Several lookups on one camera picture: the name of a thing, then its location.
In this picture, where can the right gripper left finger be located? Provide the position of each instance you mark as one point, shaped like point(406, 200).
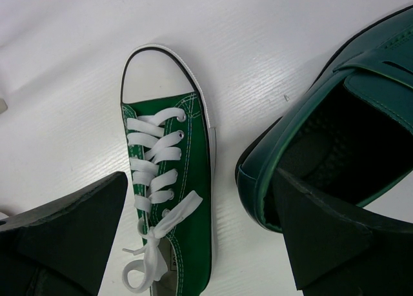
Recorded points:
point(62, 247)

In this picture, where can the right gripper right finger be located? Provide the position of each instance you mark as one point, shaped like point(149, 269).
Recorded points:
point(336, 248)

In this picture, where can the dark green loafer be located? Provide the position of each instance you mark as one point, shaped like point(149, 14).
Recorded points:
point(350, 134)

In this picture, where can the green canvas sneaker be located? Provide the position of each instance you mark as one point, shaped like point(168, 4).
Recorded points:
point(171, 154)

